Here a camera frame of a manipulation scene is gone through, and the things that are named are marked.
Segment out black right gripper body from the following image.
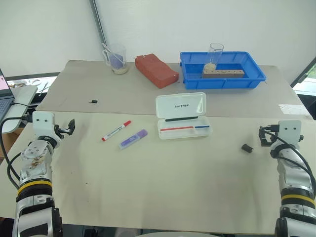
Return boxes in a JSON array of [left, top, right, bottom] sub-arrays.
[[263, 125, 280, 144]]

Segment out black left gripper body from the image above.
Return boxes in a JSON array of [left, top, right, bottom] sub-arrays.
[[54, 124, 70, 140]]

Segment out white plastic pencil case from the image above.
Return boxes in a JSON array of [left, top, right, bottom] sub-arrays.
[[155, 92, 213, 141]]

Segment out clear tape strip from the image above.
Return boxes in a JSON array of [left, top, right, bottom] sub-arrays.
[[278, 104, 305, 115]]

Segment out white marker with red cap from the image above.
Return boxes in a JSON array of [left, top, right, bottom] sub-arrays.
[[101, 120, 132, 143]]

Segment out metal tweezers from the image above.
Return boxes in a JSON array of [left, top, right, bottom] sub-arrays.
[[36, 82, 50, 95]]

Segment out grey cardboard sheet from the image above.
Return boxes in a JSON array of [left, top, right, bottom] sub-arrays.
[[36, 59, 313, 117]]

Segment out blue plastic bin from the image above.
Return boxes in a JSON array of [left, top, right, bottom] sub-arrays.
[[179, 51, 267, 90]]

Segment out purple highlighter pen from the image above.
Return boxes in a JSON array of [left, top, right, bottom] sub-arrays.
[[118, 129, 149, 151]]

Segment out dark laptop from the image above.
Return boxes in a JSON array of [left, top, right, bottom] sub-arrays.
[[0, 68, 16, 122]]

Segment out brown wooden block with holes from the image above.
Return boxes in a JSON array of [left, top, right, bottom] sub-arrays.
[[202, 69, 245, 79]]

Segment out purple scoop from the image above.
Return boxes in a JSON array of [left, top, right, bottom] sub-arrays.
[[109, 52, 124, 70]]

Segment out black pen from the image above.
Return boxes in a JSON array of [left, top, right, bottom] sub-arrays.
[[165, 116, 199, 122]]

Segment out beige rice pile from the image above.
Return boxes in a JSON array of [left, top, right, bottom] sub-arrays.
[[203, 62, 217, 73]]

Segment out white spoon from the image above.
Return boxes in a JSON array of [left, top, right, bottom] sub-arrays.
[[102, 42, 124, 67]]

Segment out clear measuring cup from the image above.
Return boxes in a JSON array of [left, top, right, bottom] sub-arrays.
[[102, 43, 130, 75]]

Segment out red pen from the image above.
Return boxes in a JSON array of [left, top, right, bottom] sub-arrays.
[[159, 126, 194, 132]]

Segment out clear glass tumbler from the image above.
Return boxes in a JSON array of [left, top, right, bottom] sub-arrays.
[[207, 42, 225, 72]]

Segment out cream board sheet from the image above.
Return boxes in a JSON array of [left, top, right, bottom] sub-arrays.
[[0, 111, 316, 236]]

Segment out red brick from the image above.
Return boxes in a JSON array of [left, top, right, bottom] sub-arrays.
[[134, 53, 179, 89]]

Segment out metal pole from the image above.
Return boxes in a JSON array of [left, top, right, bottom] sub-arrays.
[[89, 0, 108, 49]]

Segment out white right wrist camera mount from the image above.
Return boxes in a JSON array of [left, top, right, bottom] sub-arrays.
[[277, 119, 303, 148]]

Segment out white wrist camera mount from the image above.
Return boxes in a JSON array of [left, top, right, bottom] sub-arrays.
[[32, 111, 55, 139], [277, 119, 303, 148]]

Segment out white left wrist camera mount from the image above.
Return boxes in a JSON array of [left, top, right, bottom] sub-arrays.
[[32, 111, 55, 139]]

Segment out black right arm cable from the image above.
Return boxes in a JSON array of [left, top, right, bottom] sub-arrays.
[[264, 127, 316, 191]]

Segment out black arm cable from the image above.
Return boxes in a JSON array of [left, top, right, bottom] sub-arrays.
[[264, 127, 316, 191], [0, 116, 34, 191]]

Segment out black laptop cable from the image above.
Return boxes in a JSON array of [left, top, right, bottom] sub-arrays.
[[10, 102, 31, 112]]

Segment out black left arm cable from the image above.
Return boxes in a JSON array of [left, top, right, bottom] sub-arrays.
[[0, 116, 34, 191]]

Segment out black window frame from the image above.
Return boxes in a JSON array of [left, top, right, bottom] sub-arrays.
[[290, 56, 316, 87]]

